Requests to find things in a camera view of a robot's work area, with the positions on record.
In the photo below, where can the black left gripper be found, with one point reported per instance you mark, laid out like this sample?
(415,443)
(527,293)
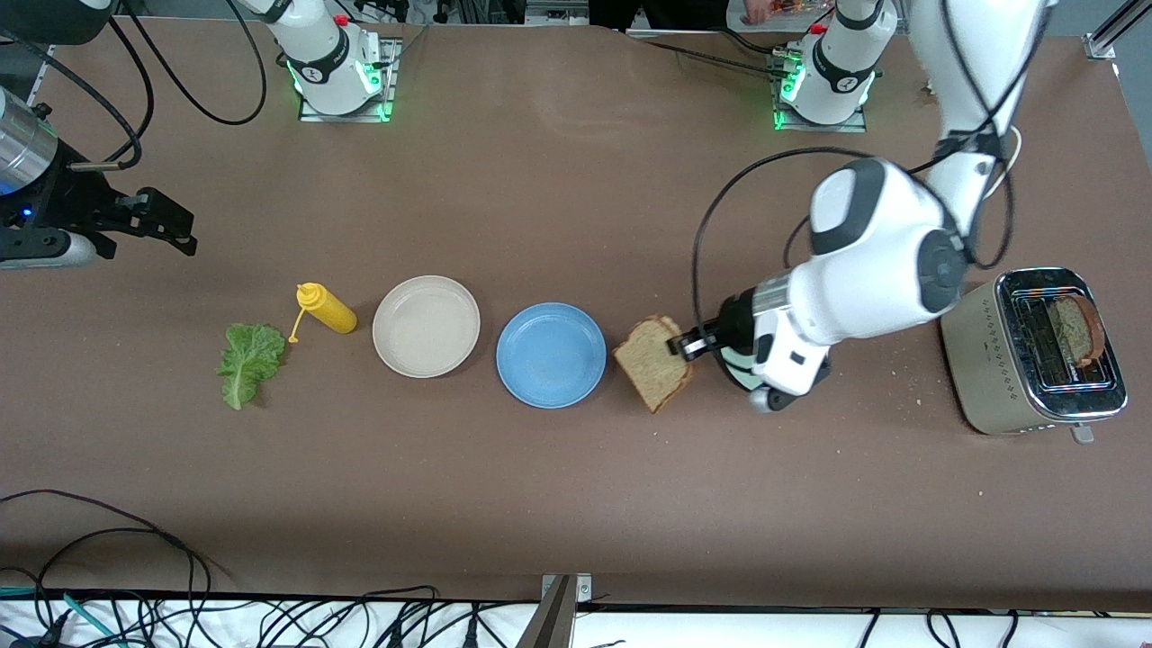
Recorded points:
(733,330)

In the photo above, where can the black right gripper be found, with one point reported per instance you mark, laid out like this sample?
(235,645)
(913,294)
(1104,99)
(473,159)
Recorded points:
(65,198)

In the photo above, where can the brown bread slice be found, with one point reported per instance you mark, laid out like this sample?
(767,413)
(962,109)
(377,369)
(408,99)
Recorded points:
(652,369)
(1075,328)

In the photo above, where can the green lettuce leaf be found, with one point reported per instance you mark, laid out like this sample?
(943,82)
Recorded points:
(247,360)

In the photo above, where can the yellow mustard squeeze bottle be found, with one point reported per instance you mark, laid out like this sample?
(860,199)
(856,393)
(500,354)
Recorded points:
(331,310)

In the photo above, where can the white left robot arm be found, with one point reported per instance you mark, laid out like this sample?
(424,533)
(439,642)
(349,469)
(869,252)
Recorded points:
(882,261)

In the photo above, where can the pale green round plate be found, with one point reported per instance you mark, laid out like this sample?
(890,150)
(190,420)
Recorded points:
(738,373)

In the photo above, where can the blue round plate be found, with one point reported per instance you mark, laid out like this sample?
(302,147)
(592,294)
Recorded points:
(551,355)

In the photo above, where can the beige round plate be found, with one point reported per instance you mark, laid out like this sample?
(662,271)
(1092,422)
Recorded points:
(426,326)

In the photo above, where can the beige chrome toaster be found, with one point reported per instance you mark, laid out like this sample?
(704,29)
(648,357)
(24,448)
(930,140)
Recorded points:
(990,387)

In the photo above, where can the orange snack packet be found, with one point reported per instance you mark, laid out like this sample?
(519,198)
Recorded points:
(796,7)

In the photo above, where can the aluminium frame profile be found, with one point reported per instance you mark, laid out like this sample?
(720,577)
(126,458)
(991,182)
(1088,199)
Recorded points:
(36,85)
(1100,45)

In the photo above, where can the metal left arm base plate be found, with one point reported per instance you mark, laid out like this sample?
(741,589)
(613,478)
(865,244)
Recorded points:
(823,128)

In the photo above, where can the metal table edge bracket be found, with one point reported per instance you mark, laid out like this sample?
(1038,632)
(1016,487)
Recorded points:
(558,612)

